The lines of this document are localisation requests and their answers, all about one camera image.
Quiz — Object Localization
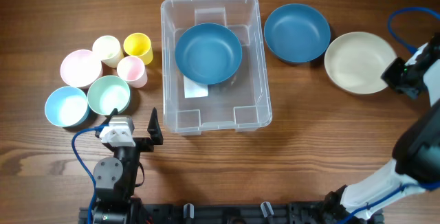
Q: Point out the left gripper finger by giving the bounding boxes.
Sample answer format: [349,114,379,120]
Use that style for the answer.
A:
[95,108,118,138]
[147,108,164,145]

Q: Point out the mint green bowl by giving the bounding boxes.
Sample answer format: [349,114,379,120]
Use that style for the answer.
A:
[87,76,131,115]

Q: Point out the light blue bowl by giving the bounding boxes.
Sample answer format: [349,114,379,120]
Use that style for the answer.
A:
[45,86,89,128]

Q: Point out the cream bowl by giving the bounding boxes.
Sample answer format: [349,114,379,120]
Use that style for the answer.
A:
[324,32,397,95]

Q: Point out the dark blue bowl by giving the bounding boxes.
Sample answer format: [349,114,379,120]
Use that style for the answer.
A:
[175,23,243,85]
[264,3,331,64]

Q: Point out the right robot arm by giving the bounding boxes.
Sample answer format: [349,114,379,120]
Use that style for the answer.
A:
[320,34,439,223]

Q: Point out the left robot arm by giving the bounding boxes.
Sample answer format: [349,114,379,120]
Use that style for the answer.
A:
[86,109,164,223]

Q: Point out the clear plastic storage container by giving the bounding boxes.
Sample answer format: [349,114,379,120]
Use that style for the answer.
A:
[161,0,272,135]

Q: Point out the white paper label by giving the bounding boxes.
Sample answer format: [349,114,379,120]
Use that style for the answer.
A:
[184,76,208,98]

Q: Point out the pink cup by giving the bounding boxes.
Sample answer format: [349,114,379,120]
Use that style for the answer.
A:
[116,56,148,88]

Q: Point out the pink bowl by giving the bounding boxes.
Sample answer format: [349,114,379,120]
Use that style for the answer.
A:
[60,49,103,89]

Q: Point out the cream cup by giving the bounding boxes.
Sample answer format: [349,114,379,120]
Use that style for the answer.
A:
[92,35,124,68]

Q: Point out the yellow cup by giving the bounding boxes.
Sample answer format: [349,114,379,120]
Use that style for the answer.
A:
[123,33,153,65]

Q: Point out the right blue cable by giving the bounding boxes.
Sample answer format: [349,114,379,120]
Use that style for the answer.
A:
[386,6,440,55]

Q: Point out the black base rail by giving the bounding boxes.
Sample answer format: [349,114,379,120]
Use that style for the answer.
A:
[92,202,349,224]

